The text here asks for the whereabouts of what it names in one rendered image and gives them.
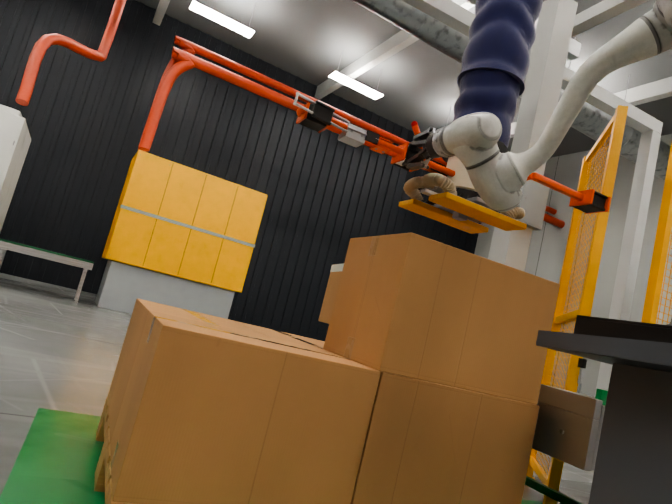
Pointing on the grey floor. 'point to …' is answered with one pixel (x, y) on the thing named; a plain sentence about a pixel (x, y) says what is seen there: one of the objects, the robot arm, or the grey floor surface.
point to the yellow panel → (179, 239)
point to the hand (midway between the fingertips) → (405, 155)
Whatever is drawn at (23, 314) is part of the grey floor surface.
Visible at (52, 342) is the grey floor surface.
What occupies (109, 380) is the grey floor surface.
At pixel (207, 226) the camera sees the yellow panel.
